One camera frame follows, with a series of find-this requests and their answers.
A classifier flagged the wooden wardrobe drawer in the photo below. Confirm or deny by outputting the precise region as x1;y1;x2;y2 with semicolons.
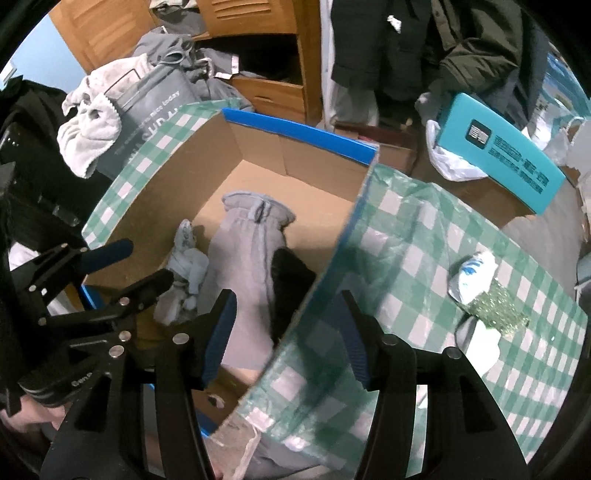
231;74;305;123

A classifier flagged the olive green jacket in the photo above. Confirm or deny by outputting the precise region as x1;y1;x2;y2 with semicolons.
425;0;527;125

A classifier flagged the green checked tablecloth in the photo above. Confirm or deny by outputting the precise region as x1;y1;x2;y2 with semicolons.
81;97;589;480

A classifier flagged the black sock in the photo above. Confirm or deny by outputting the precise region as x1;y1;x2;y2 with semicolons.
269;247;319;344

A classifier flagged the pale grey sock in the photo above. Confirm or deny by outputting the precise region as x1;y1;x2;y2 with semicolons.
154;277;204;326
175;220;209;296

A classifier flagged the grey hoodie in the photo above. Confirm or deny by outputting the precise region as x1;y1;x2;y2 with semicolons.
131;25;254;112

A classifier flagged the small white plastic bag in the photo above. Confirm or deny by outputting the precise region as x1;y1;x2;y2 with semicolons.
545;115;583;167

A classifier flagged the cardboard box with blue rim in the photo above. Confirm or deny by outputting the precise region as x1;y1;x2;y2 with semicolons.
81;108;379;437

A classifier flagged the pile of grey clothes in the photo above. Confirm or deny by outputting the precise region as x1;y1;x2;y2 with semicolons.
150;0;206;38

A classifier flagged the black jacket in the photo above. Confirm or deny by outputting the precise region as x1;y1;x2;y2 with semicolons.
330;0;444;100

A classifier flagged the large cardboard box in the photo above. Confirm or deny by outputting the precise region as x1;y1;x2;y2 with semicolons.
411;152;539;227

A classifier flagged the teal shoebox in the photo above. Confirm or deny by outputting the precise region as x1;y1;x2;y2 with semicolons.
436;92;566;215

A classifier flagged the pale pink towel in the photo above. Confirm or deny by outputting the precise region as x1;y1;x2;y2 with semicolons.
56;53;153;180

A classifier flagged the wooden wardrobe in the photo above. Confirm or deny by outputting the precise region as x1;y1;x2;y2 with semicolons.
48;0;324;125

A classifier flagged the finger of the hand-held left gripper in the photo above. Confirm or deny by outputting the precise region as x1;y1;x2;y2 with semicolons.
38;268;175;332
13;239;135;306

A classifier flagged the dark cloth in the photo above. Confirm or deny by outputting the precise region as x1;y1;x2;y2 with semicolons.
0;76;100;278

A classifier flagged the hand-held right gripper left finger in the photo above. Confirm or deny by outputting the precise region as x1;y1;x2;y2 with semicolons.
41;288;239;480

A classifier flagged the blue plastic bag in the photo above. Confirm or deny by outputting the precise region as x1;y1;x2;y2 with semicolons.
531;48;591;153

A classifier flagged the green sparkly cloth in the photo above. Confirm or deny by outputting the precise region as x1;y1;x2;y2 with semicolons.
466;277;531;330

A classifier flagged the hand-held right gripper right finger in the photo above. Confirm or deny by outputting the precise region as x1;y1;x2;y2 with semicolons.
339;290;530;480

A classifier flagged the person's left hand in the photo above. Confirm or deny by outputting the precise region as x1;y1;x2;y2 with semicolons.
0;397;65;437

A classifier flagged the small labelled cardboard box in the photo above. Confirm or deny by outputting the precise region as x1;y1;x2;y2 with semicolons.
335;121;419;171

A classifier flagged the grey tote bag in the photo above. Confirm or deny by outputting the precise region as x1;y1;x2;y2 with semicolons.
95;62;206;181

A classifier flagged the dark blue-grey coat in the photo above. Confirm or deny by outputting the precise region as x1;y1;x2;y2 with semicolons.
508;0;550;125

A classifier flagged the louvred wooden wardrobe door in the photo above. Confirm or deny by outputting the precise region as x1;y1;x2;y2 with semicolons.
196;0;298;35
48;0;160;75

